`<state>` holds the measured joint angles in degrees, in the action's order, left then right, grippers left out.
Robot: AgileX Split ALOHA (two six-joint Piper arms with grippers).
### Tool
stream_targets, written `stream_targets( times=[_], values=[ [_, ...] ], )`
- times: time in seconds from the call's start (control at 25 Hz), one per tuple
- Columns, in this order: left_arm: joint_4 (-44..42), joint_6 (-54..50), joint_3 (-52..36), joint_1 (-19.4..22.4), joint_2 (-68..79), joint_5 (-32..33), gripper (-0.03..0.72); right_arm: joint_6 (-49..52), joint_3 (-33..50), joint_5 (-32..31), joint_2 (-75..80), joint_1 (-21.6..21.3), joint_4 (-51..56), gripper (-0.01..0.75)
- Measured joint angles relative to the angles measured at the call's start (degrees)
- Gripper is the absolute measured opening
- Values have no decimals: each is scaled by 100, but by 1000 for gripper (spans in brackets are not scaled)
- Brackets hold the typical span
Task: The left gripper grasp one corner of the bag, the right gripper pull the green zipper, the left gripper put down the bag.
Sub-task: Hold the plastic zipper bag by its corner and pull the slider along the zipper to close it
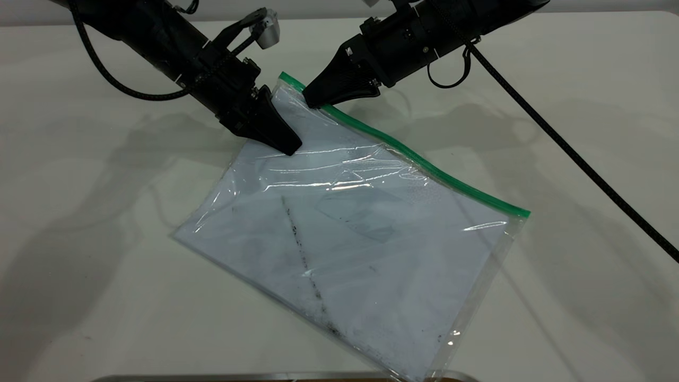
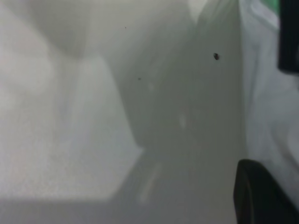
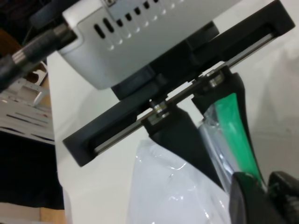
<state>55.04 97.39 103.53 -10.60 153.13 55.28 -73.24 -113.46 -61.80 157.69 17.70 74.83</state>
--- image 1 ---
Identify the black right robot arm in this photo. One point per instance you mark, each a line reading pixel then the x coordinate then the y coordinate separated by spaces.
pixel 477 16

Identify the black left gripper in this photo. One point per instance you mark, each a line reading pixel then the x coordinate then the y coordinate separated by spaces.
pixel 223 85

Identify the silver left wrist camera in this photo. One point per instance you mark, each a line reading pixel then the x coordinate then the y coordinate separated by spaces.
pixel 269 31

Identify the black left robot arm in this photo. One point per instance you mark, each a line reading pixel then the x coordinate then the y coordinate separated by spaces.
pixel 143 26

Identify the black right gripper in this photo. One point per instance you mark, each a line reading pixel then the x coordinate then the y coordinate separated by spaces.
pixel 398 48

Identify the silver metal rim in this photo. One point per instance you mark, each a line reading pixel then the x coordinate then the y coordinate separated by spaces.
pixel 212 378

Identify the clear zip bag green zipper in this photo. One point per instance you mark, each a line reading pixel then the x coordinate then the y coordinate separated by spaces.
pixel 371 265

